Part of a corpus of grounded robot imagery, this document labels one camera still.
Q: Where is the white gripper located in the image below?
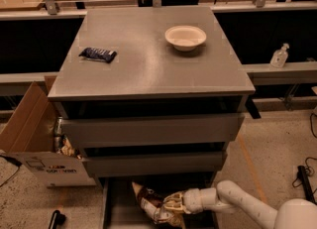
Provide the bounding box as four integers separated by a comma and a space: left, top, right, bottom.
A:
163, 187, 218, 214

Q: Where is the brown chip bag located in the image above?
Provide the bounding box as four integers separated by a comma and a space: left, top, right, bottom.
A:
132, 182, 185, 229

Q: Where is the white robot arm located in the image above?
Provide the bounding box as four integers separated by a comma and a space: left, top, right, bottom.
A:
163, 180, 317, 229

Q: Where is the grey middle drawer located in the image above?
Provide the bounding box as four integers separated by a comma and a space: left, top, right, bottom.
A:
83, 152, 227, 177

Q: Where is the grey open bottom drawer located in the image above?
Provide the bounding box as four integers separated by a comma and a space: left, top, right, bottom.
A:
104, 172, 214, 229

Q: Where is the grey drawer cabinet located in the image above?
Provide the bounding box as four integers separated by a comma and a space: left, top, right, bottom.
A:
47, 5, 257, 187

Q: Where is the grey top drawer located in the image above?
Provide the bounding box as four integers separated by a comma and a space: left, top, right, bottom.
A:
62, 113, 244, 149

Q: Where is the black object on floor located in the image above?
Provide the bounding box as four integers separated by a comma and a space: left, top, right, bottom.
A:
48, 210, 66, 229

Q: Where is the black power strip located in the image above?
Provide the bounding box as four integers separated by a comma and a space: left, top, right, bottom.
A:
297, 166, 317, 205

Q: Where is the metal can in box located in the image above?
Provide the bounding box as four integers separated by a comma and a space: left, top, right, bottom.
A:
53, 117, 62, 153

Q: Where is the cardboard box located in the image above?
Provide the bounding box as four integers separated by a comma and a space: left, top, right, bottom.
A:
0, 82, 95, 187

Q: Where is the white paper bowl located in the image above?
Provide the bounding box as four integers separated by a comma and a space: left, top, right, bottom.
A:
164, 26, 207, 52

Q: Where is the dark blue snack wrapper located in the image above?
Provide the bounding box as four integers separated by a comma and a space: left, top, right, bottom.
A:
79, 48, 117, 63

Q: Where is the clear sanitizer pump bottle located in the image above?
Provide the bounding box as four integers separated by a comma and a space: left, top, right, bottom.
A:
270, 43, 289, 68

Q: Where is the black floor cable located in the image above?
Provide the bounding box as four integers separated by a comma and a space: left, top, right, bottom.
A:
291, 111, 317, 188

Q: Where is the black cable left floor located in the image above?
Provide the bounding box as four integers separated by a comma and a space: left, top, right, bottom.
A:
0, 155, 23, 188

